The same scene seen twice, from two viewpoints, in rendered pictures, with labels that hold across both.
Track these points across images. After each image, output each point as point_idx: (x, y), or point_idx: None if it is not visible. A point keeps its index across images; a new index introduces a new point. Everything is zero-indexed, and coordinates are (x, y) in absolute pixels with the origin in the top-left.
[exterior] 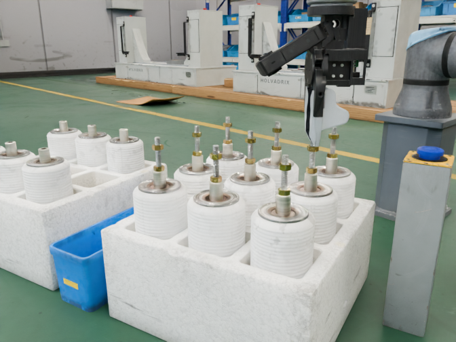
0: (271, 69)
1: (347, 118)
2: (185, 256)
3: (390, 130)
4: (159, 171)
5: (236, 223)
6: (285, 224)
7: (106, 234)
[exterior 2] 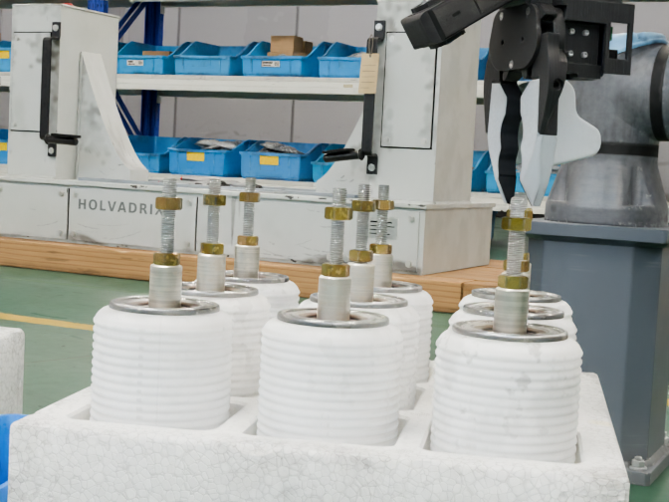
0: (452, 28)
1: (598, 143)
2: (292, 450)
3: (550, 256)
4: (171, 264)
5: (394, 371)
6: (538, 343)
7: (32, 431)
